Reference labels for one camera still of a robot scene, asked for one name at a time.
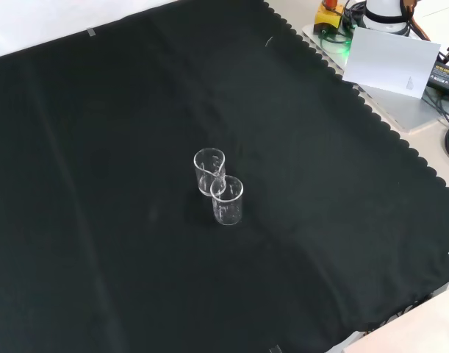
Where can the clear glass beaker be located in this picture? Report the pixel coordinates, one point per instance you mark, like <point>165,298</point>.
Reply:
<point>200,178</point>
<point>228,215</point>

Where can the black bench cloth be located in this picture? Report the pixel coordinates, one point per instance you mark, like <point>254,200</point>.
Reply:
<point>99,184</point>

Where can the yellow stop button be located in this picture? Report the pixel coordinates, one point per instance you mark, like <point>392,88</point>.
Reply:
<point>325,17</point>

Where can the white card board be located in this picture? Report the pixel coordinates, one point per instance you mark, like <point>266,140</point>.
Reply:
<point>389,59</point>

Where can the pale board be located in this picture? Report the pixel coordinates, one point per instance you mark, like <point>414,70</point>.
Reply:
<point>411,323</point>

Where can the black power adapter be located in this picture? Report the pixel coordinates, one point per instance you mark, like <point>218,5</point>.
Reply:
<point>446,78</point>

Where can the grey base plate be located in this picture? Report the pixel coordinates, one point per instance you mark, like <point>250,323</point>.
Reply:
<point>400,110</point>

